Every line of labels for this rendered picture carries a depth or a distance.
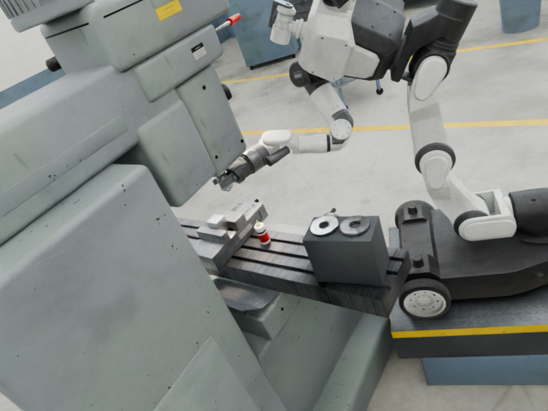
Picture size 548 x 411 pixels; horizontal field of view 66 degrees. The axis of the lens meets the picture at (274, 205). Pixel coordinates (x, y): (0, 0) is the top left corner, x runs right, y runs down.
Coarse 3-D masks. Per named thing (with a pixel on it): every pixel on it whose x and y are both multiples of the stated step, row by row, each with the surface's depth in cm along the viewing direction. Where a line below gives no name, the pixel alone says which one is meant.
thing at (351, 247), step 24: (336, 216) 137; (360, 216) 130; (312, 240) 131; (336, 240) 127; (360, 240) 124; (384, 240) 135; (312, 264) 138; (336, 264) 133; (360, 264) 129; (384, 264) 134
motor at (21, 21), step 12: (0, 0) 93; (12, 0) 91; (24, 0) 91; (36, 0) 91; (48, 0) 92; (60, 0) 93; (72, 0) 94; (84, 0) 97; (12, 12) 94; (24, 12) 93; (36, 12) 92; (48, 12) 93; (60, 12) 93; (12, 24) 96; (24, 24) 94; (36, 24) 94
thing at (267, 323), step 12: (276, 228) 189; (288, 228) 186; (300, 228) 183; (264, 288) 160; (276, 300) 154; (288, 300) 159; (240, 312) 155; (252, 312) 152; (264, 312) 150; (276, 312) 154; (288, 312) 160; (240, 324) 159; (252, 324) 154; (264, 324) 149; (276, 324) 154; (264, 336) 155
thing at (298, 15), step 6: (294, 0) 899; (300, 0) 892; (306, 0) 886; (312, 0) 876; (294, 6) 907; (300, 6) 900; (306, 6) 894; (300, 12) 909; (306, 12) 903; (294, 18) 925; (300, 18) 918; (306, 18) 911
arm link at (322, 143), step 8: (304, 136) 158; (312, 136) 157; (320, 136) 156; (328, 136) 157; (304, 144) 156; (312, 144) 156; (320, 144) 156; (328, 144) 156; (336, 144) 156; (344, 144) 160; (304, 152) 158; (312, 152) 159; (320, 152) 158
